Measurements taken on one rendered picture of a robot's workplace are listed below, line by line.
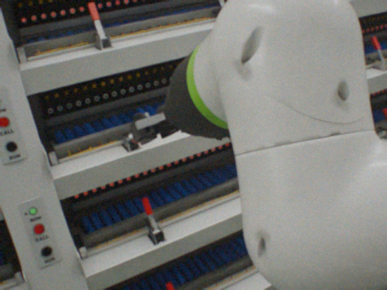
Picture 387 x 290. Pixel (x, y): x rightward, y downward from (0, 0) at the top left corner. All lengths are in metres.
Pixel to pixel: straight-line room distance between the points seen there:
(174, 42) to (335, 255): 0.62
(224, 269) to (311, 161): 0.76
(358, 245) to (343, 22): 0.14
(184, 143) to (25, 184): 0.30
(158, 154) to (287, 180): 0.56
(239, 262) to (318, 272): 0.76
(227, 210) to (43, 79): 0.46
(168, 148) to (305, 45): 0.57
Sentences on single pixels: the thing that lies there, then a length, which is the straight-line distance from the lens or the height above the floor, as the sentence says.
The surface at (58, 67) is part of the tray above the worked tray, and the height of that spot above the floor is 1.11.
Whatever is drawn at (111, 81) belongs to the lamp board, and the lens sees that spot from 0.93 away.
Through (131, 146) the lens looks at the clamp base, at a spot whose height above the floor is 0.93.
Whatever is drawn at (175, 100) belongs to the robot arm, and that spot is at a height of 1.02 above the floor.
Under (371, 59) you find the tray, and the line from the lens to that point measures 1.20.
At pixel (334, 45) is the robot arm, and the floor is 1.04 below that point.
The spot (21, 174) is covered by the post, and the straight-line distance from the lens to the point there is 0.75.
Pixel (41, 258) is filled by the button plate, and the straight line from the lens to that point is 0.79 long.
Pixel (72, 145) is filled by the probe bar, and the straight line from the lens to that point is 0.82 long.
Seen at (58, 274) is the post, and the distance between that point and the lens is 0.80.
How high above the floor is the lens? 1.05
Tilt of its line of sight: 11 degrees down
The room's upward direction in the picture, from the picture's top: 14 degrees counter-clockwise
